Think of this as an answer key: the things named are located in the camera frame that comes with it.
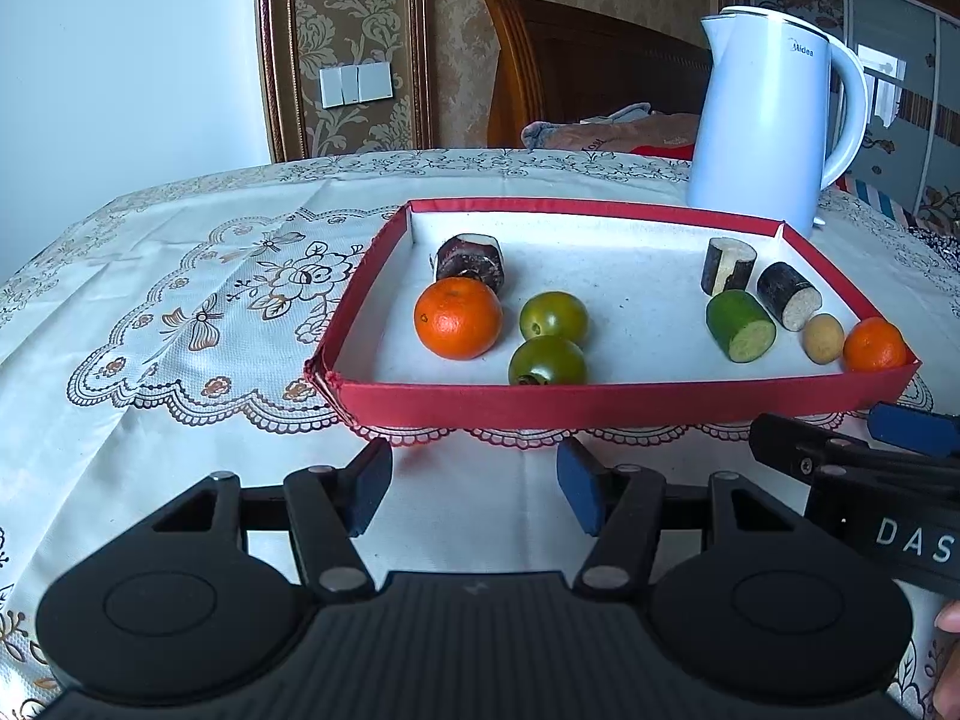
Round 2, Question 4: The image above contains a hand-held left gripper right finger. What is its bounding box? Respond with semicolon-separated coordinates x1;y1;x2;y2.
555;435;807;602

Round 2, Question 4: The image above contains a golden wall trim frame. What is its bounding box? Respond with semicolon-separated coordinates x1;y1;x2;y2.
255;0;436;164

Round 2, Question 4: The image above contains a dark slant-cut sugarcane piece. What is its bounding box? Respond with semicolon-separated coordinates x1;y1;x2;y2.
756;261;824;332

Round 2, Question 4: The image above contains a small orange tangerine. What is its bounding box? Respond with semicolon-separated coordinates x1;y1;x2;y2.
842;317;908;374

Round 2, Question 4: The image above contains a white wall light switch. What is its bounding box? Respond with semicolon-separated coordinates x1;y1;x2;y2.
319;61;394;110

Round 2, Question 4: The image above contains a green tomato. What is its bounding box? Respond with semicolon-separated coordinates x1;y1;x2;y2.
520;291;590;344
508;335;588;387

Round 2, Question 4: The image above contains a wooden chair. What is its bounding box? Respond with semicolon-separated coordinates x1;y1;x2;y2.
481;0;713;151

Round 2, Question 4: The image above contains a white electric kettle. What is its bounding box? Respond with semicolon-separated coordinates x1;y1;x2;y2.
686;6;869;237

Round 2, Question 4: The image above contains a person's right hand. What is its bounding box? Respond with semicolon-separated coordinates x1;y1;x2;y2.
934;600;960;717

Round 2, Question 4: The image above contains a red shallow box tray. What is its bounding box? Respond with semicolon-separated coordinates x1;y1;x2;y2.
304;199;922;430

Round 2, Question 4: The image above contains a partly peeled sugarcane piece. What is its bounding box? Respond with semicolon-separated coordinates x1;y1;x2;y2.
701;237;758;297

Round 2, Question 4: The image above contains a small yellow-brown fruit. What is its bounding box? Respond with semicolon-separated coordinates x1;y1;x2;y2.
802;313;845;365

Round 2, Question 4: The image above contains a large orange tangerine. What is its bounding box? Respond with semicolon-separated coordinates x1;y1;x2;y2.
414;277;503;361

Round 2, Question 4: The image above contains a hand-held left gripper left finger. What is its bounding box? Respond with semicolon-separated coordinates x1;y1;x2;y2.
146;435;395;602

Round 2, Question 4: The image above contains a wardrobe with floral sliding doors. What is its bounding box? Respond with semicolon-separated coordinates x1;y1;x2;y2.
742;0;960;230

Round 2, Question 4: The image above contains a green cucumber piece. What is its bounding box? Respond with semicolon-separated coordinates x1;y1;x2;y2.
705;289;779;363

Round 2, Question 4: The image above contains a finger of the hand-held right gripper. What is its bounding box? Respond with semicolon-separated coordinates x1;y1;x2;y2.
750;412;960;481
868;403;960;458

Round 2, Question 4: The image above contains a dark floral cloth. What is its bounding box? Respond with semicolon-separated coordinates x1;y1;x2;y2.
900;202;960;271

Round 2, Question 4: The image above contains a colourful striped blanket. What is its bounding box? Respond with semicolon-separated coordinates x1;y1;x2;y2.
832;172;912;222

